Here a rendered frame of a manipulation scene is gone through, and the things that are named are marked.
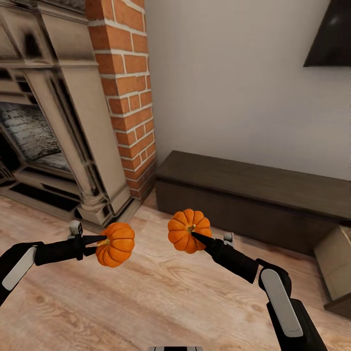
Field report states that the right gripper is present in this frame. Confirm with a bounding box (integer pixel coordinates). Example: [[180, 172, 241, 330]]
[[191, 232, 244, 274]]

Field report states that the pumpkin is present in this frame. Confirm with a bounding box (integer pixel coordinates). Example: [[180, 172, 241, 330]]
[[96, 222, 135, 268], [168, 209, 212, 254]]

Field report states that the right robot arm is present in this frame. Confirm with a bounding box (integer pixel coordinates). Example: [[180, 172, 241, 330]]
[[191, 232, 328, 351]]

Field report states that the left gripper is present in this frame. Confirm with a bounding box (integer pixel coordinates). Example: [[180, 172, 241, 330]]
[[51, 234, 107, 263]]

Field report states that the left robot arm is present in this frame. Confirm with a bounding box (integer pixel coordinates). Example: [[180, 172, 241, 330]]
[[0, 220, 107, 306]]

